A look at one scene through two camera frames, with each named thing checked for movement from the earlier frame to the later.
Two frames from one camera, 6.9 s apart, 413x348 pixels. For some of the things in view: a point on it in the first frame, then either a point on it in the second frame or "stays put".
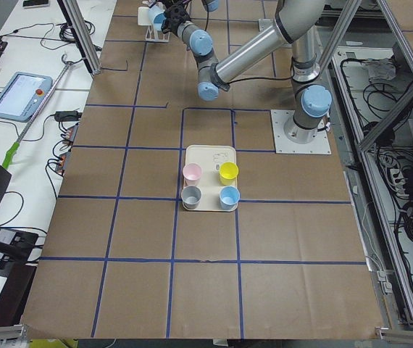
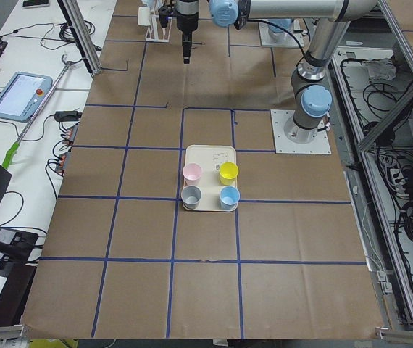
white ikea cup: [143, 17] stays put
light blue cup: [159, 19] to [153, 5]
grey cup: [190, 196] stays put
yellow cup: [228, 172] stays put
